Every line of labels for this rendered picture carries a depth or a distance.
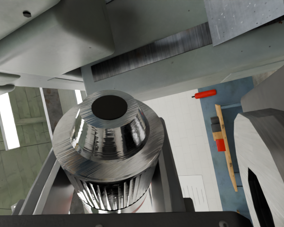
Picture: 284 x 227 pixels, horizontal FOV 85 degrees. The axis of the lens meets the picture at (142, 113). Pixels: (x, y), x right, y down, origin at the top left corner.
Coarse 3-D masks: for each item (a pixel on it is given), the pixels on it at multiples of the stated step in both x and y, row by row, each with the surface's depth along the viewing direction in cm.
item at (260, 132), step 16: (272, 80) 6; (256, 96) 9; (272, 96) 7; (256, 112) 7; (272, 112) 6; (240, 128) 8; (256, 128) 5; (272, 128) 5; (240, 144) 9; (256, 144) 6; (272, 144) 5; (240, 160) 10; (256, 160) 6; (272, 160) 4; (256, 176) 8; (272, 176) 5; (256, 192) 9; (272, 192) 5; (256, 208) 8; (272, 208) 5; (256, 224) 9; (272, 224) 8
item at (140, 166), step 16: (144, 112) 8; (64, 128) 6; (160, 128) 7; (64, 144) 6; (160, 144) 6; (64, 160) 5; (80, 160) 6; (128, 160) 6; (144, 160) 6; (80, 176) 5; (96, 176) 5; (112, 176) 5; (128, 176) 5; (144, 176) 6; (80, 192) 7; (96, 192) 6; (112, 192) 6; (128, 192) 6; (144, 192) 8; (96, 208) 8; (112, 208) 7; (128, 208) 8
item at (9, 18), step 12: (0, 0) 21; (12, 0) 22; (24, 0) 22; (36, 0) 23; (48, 0) 23; (0, 12) 23; (12, 12) 24; (24, 12) 24; (36, 12) 25; (0, 24) 26; (12, 24) 26; (0, 36) 29
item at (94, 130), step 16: (96, 96) 6; (112, 96) 6; (128, 96) 6; (80, 112) 6; (96, 112) 6; (112, 112) 6; (128, 112) 6; (80, 128) 6; (96, 128) 5; (112, 128) 5; (128, 128) 5; (144, 128) 6; (80, 144) 6; (96, 144) 5; (112, 144) 5; (128, 144) 6; (144, 144) 6; (96, 160) 6; (112, 160) 6
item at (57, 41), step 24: (72, 0) 29; (96, 0) 38; (24, 24) 29; (48, 24) 27; (72, 24) 28; (96, 24) 36; (0, 48) 33; (24, 48) 31; (48, 48) 33; (72, 48) 35; (96, 48) 37; (24, 72) 42; (48, 72) 46
